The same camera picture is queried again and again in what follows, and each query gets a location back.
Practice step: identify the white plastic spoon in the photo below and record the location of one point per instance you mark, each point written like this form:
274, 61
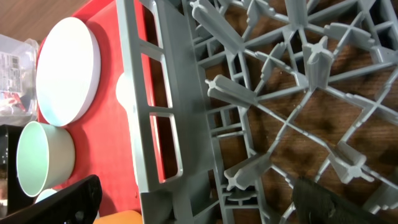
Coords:
125, 94

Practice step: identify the clear plastic bin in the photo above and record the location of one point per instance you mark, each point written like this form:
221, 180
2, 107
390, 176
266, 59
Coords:
18, 74

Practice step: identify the red snack wrapper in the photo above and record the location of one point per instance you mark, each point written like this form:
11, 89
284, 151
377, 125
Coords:
11, 104

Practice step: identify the grey dishwasher rack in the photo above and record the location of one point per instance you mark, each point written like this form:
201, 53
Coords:
260, 94

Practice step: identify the yellow cup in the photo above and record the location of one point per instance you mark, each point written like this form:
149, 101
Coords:
125, 217

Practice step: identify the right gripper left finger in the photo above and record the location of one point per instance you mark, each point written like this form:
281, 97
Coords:
78, 203

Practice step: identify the green bowl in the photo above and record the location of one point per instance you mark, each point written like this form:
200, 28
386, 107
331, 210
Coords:
45, 157

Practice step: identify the light blue bowl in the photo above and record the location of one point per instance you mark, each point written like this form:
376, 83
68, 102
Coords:
45, 194

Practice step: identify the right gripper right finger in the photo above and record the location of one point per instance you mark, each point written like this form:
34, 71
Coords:
317, 205

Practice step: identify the light blue plate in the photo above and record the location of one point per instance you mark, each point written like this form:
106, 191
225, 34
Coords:
68, 72

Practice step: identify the red serving tray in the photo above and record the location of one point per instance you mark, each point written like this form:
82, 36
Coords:
101, 136

